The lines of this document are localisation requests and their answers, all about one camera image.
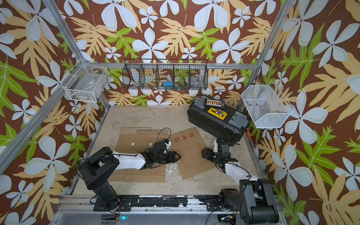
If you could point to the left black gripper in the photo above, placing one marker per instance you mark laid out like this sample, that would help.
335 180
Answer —
173 159

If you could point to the white wire basket left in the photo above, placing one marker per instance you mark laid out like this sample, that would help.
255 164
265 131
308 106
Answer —
85 82

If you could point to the white wire basket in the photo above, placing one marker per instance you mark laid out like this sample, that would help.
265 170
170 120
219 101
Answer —
85 82
267 105

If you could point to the black wire basket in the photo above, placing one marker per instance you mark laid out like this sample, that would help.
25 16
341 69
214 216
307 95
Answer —
150 75

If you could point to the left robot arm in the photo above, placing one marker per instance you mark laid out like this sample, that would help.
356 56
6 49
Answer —
97 169

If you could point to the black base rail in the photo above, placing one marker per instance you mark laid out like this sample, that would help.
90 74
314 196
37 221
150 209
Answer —
168 202

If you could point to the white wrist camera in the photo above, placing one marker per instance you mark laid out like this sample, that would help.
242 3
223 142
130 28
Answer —
168 144
215 146

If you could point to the blue object in basket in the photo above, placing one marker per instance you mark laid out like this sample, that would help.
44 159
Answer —
168 85

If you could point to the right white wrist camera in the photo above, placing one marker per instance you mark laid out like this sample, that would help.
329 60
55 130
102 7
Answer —
215 146

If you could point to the brown kraft file bag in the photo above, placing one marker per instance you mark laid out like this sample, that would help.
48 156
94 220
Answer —
121 146
155 172
189 145

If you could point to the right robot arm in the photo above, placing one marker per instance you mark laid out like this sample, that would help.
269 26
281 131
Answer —
254 200

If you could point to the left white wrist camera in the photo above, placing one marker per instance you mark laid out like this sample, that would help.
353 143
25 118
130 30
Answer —
168 144

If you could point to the white wire basket right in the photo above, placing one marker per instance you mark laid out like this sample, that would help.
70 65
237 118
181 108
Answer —
267 105

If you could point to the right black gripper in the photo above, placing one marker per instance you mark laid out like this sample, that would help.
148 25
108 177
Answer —
208 156

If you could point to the black yellow toolbox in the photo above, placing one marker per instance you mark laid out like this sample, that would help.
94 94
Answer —
215 117

